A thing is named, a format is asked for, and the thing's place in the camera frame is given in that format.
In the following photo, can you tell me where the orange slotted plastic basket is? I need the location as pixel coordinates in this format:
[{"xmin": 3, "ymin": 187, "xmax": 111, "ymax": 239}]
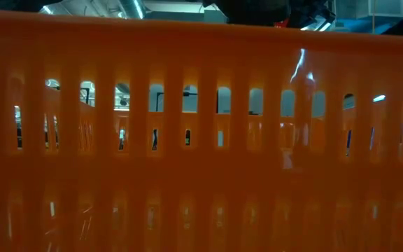
[{"xmin": 0, "ymin": 10, "xmax": 403, "ymax": 252}]

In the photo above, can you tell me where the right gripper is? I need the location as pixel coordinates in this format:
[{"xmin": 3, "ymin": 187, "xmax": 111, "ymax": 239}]
[{"xmin": 201, "ymin": 0, "xmax": 336, "ymax": 29}]

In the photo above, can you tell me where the grey box ceiling duct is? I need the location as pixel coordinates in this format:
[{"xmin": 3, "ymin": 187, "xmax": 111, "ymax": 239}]
[{"xmin": 357, "ymin": 0, "xmax": 403, "ymax": 19}]

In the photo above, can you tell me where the silver round ventilation duct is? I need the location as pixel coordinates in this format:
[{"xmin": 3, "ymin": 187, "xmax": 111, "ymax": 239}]
[{"xmin": 117, "ymin": 0, "xmax": 146, "ymax": 21}]

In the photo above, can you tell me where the bright ceiling light panel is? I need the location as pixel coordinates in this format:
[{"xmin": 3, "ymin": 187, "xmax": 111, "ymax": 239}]
[{"xmin": 299, "ymin": 15, "xmax": 332, "ymax": 32}]

